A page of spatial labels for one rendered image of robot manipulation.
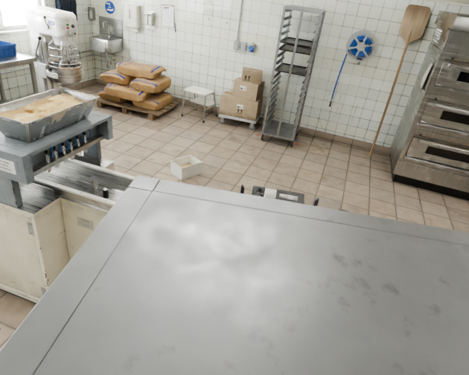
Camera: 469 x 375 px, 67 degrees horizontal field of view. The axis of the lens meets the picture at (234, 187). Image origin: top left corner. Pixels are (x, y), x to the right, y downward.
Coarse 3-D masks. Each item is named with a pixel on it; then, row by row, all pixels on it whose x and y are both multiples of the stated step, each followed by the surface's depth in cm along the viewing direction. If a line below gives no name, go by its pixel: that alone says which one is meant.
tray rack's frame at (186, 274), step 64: (128, 192) 40; (192, 192) 42; (128, 256) 31; (192, 256) 32; (256, 256) 34; (320, 256) 35; (384, 256) 36; (448, 256) 37; (64, 320) 25; (128, 320) 26; (192, 320) 27; (256, 320) 27; (320, 320) 28; (384, 320) 29; (448, 320) 30
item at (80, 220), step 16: (96, 176) 227; (96, 192) 212; (112, 192) 214; (64, 208) 206; (80, 208) 202; (96, 208) 198; (64, 224) 213; (80, 224) 208; (96, 224) 204; (80, 240) 215
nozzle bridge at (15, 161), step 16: (96, 112) 230; (64, 128) 204; (80, 128) 207; (96, 128) 232; (0, 144) 178; (16, 144) 180; (32, 144) 182; (48, 144) 185; (64, 144) 208; (80, 144) 218; (96, 144) 241; (0, 160) 176; (16, 160) 172; (32, 160) 188; (64, 160) 204; (0, 176) 182; (16, 176) 178; (32, 176) 180; (0, 192) 188; (16, 192) 186
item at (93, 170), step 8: (72, 160) 230; (72, 168) 231; (80, 168) 229; (88, 168) 227; (96, 168) 225; (104, 168) 226; (104, 176) 226; (112, 176) 224; (120, 176) 221; (128, 176) 221; (128, 184) 222
